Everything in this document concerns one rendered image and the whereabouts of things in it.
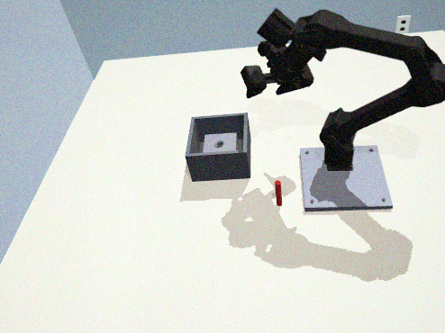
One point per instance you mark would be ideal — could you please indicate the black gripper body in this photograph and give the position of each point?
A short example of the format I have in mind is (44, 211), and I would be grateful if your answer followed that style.
(280, 72)

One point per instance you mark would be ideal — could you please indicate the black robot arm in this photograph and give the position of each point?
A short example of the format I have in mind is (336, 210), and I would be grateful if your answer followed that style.
(313, 35)

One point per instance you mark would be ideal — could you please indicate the red peg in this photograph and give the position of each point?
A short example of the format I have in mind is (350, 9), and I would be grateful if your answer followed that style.
(278, 193)

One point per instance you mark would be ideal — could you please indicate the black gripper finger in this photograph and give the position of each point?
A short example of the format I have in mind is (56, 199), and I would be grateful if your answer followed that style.
(285, 88)
(249, 95)

